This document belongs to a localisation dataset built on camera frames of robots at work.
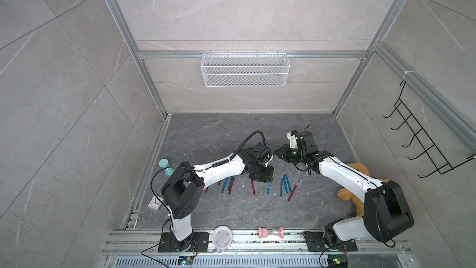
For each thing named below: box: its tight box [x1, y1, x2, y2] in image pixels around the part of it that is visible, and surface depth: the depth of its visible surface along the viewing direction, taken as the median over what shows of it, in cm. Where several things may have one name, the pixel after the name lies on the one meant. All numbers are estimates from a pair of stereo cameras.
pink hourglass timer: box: [257, 226, 285, 239], surface depth 76 cm
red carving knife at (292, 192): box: [287, 179, 300, 203], surface depth 89 cm
